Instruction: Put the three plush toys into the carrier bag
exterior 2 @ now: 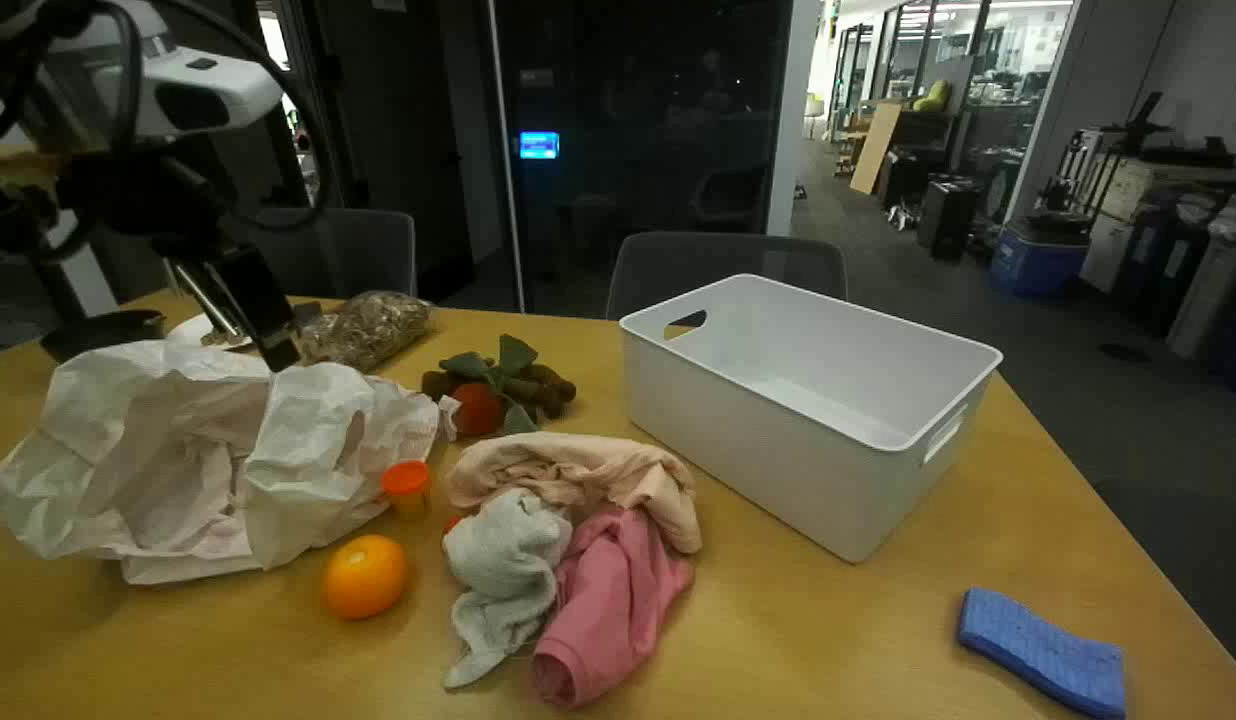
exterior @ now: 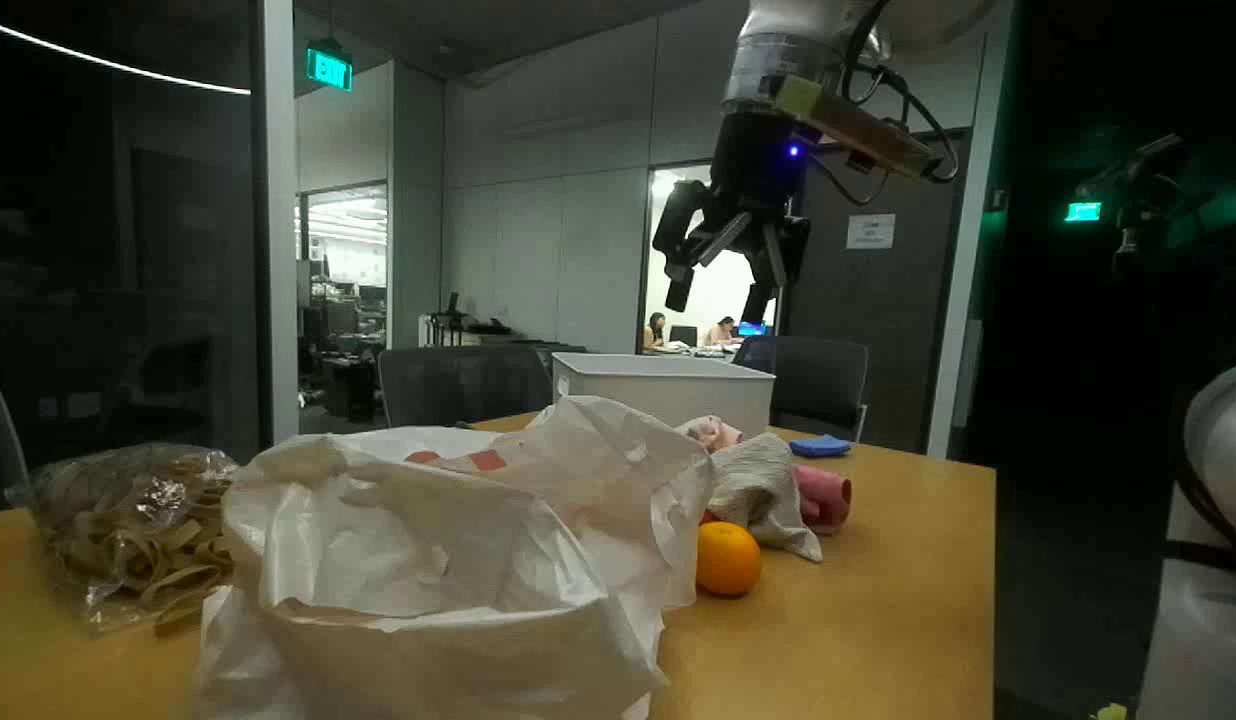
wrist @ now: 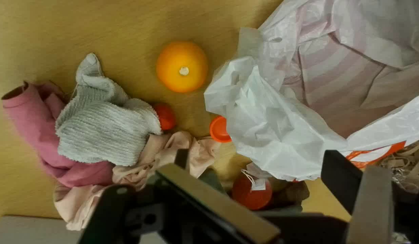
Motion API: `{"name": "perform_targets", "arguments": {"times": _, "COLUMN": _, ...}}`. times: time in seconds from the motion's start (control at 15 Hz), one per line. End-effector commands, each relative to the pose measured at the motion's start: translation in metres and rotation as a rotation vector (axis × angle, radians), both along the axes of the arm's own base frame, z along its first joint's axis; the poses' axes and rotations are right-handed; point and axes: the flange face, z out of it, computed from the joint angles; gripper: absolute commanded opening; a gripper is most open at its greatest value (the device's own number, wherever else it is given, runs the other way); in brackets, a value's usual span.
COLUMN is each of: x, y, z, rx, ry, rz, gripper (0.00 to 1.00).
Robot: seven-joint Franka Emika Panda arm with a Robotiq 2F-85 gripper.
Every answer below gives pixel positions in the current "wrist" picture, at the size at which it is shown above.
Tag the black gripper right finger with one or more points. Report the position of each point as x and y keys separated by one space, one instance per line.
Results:
x=369 y=208

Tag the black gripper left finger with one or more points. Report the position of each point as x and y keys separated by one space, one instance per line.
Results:
x=217 y=204

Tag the round orange plush toy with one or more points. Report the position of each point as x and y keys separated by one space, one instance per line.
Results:
x=181 y=67

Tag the clear bag of rubber bands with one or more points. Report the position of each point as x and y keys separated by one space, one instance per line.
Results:
x=409 y=168

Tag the white plastic carrier bag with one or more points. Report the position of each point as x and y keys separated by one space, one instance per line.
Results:
x=271 y=117

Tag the orange plastic cap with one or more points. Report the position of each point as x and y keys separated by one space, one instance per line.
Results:
x=218 y=131

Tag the peach cloth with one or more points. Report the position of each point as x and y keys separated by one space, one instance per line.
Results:
x=162 y=151

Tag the small red-orange round object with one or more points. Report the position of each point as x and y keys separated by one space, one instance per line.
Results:
x=164 y=117

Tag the grey knitted towel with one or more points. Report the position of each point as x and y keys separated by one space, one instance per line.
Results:
x=104 y=127

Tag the white plastic storage bin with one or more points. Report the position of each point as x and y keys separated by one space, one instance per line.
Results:
x=27 y=231

